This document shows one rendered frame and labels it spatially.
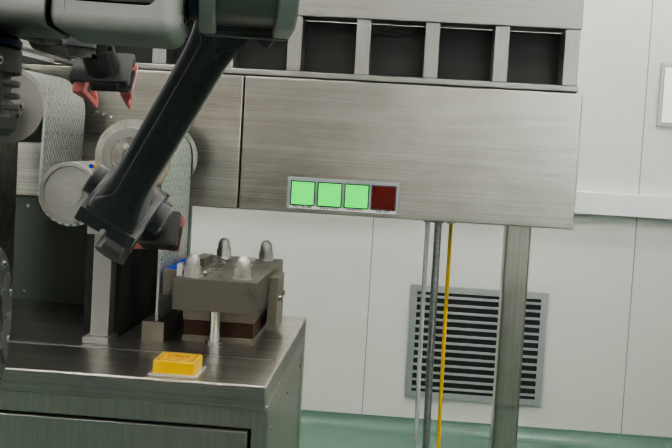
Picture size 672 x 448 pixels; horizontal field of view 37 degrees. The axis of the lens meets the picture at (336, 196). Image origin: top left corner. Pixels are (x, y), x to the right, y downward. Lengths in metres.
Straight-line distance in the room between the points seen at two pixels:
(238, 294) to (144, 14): 1.16
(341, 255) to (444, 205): 2.39
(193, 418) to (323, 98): 0.83
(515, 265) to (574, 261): 2.24
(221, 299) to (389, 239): 2.71
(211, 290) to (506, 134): 0.75
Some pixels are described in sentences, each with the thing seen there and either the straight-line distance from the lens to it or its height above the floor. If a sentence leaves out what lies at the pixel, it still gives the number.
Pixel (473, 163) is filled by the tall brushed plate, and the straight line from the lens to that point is 2.20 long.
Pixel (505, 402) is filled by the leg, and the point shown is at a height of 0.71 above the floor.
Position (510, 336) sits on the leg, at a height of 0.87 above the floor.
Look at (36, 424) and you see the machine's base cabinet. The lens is 1.78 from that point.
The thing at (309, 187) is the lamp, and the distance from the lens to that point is 2.20.
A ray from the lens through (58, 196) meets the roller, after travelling 1.99.
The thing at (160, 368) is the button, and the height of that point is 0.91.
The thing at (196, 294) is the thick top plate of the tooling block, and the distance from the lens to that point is 1.89.
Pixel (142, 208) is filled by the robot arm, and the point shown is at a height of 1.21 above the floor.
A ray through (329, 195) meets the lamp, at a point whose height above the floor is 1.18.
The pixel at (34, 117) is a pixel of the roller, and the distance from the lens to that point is 2.01.
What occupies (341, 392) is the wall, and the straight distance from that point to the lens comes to 4.68.
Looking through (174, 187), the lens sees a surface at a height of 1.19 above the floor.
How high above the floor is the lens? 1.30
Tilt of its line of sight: 3 degrees down
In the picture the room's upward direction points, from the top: 3 degrees clockwise
